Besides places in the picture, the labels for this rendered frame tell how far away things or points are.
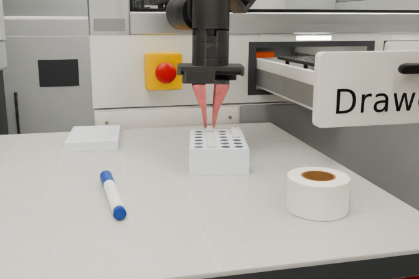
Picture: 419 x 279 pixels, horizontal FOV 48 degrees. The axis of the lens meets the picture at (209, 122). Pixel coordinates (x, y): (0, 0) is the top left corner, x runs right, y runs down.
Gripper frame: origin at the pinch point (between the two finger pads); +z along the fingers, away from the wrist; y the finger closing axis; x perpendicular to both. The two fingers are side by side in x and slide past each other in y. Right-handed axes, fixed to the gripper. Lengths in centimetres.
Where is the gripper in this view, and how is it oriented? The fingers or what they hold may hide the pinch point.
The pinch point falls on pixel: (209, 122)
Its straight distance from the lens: 75.6
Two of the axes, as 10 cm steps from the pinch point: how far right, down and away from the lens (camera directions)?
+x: 0.3, 2.1, -9.8
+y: -10.0, -0.1, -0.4
